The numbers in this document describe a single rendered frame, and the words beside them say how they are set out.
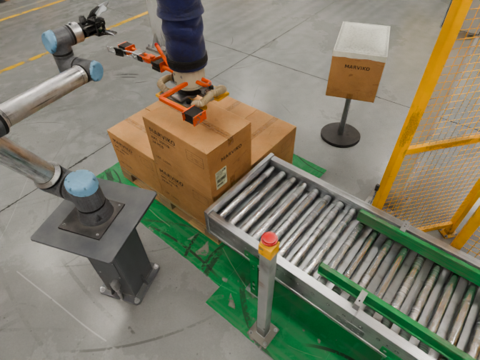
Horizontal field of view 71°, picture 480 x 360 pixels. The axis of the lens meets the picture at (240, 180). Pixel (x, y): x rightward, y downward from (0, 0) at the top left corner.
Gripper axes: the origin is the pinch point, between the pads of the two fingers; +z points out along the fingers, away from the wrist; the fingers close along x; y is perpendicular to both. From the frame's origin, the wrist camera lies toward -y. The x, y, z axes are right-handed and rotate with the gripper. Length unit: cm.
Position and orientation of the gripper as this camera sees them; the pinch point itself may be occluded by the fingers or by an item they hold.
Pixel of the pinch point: (112, 17)
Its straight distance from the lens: 201.6
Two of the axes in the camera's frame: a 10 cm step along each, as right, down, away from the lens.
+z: 6.4, -5.6, 5.2
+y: 7.7, 4.5, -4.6
